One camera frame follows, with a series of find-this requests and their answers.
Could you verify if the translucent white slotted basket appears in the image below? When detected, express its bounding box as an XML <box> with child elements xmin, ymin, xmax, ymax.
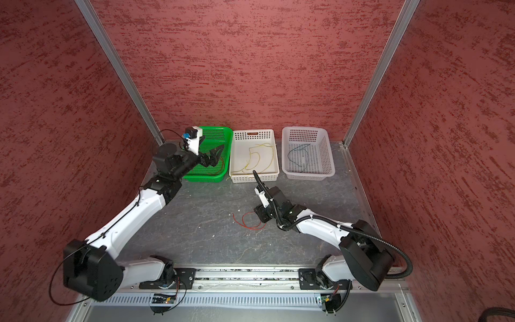
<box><xmin>281</xmin><ymin>127</ymin><xmax>335</xmax><ymax>181</ymax></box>

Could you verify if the aluminium corner post right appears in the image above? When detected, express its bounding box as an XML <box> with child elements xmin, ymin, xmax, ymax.
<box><xmin>343</xmin><ymin>0</ymin><xmax>420</xmax><ymax>149</ymax></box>

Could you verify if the right small circuit board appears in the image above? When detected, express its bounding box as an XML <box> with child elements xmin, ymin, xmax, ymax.
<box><xmin>319</xmin><ymin>294</ymin><xmax>341</xmax><ymax>314</ymax></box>

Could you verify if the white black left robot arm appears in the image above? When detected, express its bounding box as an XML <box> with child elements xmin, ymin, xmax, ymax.
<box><xmin>57</xmin><ymin>139</ymin><xmax>225</xmax><ymax>302</ymax></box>

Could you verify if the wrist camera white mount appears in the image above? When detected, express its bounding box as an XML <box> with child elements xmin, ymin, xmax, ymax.
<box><xmin>255</xmin><ymin>187</ymin><xmax>270</xmax><ymax>209</ymax></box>
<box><xmin>182</xmin><ymin>126</ymin><xmax>204</xmax><ymax>156</ymax></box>

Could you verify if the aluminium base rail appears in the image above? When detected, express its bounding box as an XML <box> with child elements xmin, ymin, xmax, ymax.
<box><xmin>68</xmin><ymin>265</ymin><xmax>421</xmax><ymax>321</ymax></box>

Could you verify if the left small circuit board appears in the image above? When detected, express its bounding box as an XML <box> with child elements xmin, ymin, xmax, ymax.
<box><xmin>151</xmin><ymin>293</ymin><xmax>176</xmax><ymax>305</ymax></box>

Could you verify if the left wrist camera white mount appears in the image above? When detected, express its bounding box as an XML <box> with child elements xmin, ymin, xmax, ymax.
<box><xmin>182</xmin><ymin>126</ymin><xmax>204</xmax><ymax>156</ymax></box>

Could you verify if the dark green wire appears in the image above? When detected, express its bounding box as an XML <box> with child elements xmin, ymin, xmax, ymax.
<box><xmin>287</xmin><ymin>144</ymin><xmax>311</xmax><ymax>162</ymax></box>

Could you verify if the aluminium corner post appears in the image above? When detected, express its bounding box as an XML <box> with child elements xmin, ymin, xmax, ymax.
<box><xmin>75</xmin><ymin>0</ymin><xmax>164</xmax><ymax>146</ymax></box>
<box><xmin>343</xmin><ymin>0</ymin><xmax>420</xmax><ymax>149</ymax></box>

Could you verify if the small circuit board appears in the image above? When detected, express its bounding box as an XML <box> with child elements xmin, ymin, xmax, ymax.
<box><xmin>319</xmin><ymin>294</ymin><xmax>341</xmax><ymax>314</ymax></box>
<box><xmin>151</xmin><ymin>293</ymin><xmax>176</xmax><ymax>305</ymax></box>

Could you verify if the green plastic basket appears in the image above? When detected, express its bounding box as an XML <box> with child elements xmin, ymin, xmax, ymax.
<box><xmin>184</xmin><ymin>126</ymin><xmax>233</xmax><ymax>182</ymax></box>

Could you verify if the aluminium corner post left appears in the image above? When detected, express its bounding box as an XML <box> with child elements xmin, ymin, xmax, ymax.
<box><xmin>75</xmin><ymin>0</ymin><xmax>164</xmax><ymax>146</ymax></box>

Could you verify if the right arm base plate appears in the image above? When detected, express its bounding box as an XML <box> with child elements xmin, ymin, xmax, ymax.
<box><xmin>298</xmin><ymin>268</ymin><xmax>350</xmax><ymax>291</ymax></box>

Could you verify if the cream perforated basket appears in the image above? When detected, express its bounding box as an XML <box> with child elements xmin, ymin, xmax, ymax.
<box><xmin>229</xmin><ymin>129</ymin><xmax>280</xmax><ymax>184</ymax></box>

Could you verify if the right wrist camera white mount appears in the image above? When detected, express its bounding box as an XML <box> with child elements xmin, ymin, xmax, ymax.
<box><xmin>255</xmin><ymin>187</ymin><xmax>270</xmax><ymax>209</ymax></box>

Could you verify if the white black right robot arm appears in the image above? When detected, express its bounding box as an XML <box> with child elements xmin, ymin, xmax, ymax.
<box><xmin>254</xmin><ymin>186</ymin><xmax>394</xmax><ymax>291</ymax></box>

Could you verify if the black corrugated cable conduit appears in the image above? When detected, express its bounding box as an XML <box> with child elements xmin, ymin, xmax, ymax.
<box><xmin>252</xmin><ymin>170</ymin><xmax>414</xmax><ymax>280</ymax></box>

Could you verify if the red wire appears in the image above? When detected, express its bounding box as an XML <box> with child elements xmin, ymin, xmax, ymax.
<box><xmin>200</xmin><ymin>154</ymin><xmax>227</xmax><ymax>178</ymax></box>
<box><xmin>233</xmin><ymin>211</ymin><xmax>267</xmax><ymax>232</ymax></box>

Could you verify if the white slotted cable duct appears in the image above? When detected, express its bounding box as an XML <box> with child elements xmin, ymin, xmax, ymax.
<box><xmin>92</xmin><ymin>292</ymin><xmax>321</xmax><ymax>311</ymax></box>

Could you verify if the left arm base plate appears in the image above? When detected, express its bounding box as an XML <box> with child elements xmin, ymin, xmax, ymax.
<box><xmin>138</xmin><ymin>268</ymin><xmax>197</xmax><ymax>291</ymax></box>

